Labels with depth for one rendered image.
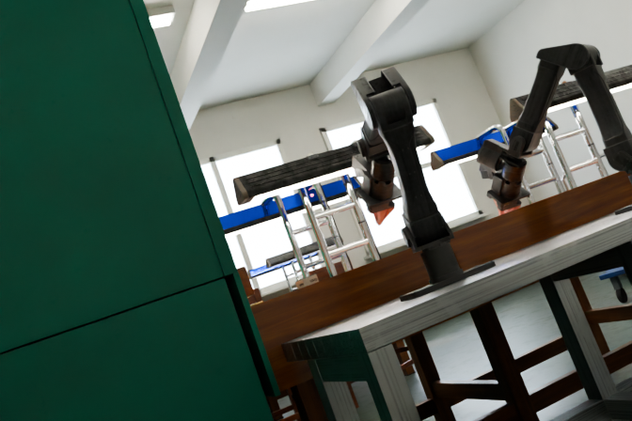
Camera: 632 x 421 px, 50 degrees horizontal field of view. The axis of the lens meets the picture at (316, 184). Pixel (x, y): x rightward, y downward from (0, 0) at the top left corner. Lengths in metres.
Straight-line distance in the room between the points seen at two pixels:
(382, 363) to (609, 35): 6.55
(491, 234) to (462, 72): 7.15
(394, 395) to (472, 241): 0.68
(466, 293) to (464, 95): 7.57
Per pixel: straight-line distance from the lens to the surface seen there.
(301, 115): 7.61
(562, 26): 7.83
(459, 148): 2.79
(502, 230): 1.73
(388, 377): 1.07
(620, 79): 2.57
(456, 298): 1.14
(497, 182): 1.87
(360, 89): 1.31
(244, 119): 7.40
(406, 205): 1.35
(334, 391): 1.31
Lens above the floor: 0.74
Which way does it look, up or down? 9 degrees up
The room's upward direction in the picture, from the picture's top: 21 degrees counter-clockwise
